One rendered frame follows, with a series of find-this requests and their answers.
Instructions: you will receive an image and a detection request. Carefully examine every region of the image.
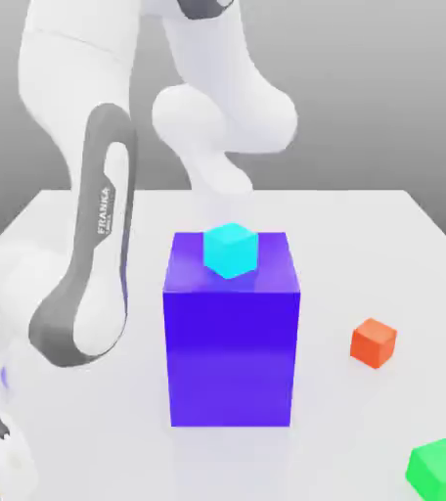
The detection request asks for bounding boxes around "large blue box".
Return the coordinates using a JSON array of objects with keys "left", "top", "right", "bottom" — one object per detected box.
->
[{"left": 162, "top": 230, "right": 301, "bottom": 429}]

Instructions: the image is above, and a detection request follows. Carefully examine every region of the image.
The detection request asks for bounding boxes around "small orange cube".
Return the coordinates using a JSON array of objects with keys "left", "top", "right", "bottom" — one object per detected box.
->
[{"left": 349, "top": 317, "right": 399, "bottom": 370}]

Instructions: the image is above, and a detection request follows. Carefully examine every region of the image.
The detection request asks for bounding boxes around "small cyan cube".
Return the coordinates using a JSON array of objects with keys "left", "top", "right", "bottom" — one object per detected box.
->
[{"left": 202, "top": 222, "right": 260, "bottom": 281}]

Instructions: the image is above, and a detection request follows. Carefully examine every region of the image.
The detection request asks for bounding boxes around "small green cube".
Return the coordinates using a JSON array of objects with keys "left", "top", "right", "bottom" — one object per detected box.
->
[{"left": 404, "top": 437, "right": 446, "bottom": 501}]

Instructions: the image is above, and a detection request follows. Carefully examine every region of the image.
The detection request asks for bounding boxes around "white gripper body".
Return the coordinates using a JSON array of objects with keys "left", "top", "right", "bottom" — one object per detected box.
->
[{"left": 0, "top": 417, "right": 39, "bottom": 501}]

